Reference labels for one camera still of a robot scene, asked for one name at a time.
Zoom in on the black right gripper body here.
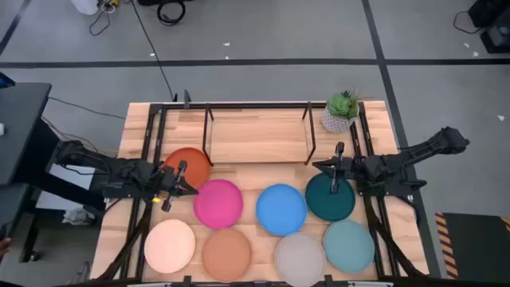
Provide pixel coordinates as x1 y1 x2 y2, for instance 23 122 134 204
331 142 374 195

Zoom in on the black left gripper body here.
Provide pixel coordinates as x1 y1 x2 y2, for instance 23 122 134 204
153 160 188 212

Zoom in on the orange-red round plate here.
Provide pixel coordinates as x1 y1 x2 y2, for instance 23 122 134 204
163 147 211 191

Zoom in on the magenta round plate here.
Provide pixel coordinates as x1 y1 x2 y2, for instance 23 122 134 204
193 179 245 230

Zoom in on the dark teal round plate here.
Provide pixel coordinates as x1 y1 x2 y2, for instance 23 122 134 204
305 172 356 222

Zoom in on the pale peach round plate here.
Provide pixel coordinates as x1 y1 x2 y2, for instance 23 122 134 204
143 218 197 274

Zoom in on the blue round plate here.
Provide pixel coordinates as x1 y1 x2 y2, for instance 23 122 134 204
255 183 308 237

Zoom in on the terracotta brown round plate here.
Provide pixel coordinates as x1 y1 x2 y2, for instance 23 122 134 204
201 227 253 283

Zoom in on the grey round plate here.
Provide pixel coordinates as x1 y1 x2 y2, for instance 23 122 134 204
273 232 327 287

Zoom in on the green succulent in white pot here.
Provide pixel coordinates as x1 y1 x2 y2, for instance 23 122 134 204
320 88 371 135

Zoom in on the light teal round plate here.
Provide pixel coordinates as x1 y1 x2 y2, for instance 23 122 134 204
323 219 376 274

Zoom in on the crumpled clear plastic bag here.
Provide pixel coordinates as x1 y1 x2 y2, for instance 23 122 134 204
61 206 96 226

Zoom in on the white flat box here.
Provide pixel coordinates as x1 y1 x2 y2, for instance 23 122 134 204
34 163 99 212

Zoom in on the black mat with hazard stripes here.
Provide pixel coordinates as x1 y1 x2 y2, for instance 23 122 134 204
433 211 510 281

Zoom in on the black desk top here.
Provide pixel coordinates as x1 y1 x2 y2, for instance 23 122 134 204
0 82 53 187

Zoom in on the black equipment case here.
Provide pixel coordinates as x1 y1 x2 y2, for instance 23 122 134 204
480 23 510 55

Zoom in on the white bucket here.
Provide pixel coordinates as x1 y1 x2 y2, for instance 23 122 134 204
70 0 100 16

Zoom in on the black bag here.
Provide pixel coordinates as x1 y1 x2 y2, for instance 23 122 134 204
468 0 510 29

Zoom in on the black wire dish rack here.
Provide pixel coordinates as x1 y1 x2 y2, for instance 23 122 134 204
202 101 318 167

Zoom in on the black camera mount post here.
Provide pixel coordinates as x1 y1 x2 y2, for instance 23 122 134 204
172 88 193 110

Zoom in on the black metal table frame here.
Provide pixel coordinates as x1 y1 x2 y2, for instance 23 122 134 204
97 101 430 281

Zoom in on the thin black desk cable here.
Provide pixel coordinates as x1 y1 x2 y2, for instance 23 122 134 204
47 96 127 120

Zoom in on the long black floor cable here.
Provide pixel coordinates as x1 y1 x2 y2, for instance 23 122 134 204
129 0 177 101

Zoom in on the yellow cable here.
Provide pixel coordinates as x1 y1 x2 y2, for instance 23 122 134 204
41 115 120 155

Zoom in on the black desk leg frame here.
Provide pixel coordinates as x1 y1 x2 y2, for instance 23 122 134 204
0 118 108 264

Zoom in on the coiled black cable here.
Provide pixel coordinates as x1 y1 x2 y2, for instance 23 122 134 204
156 0 187 27

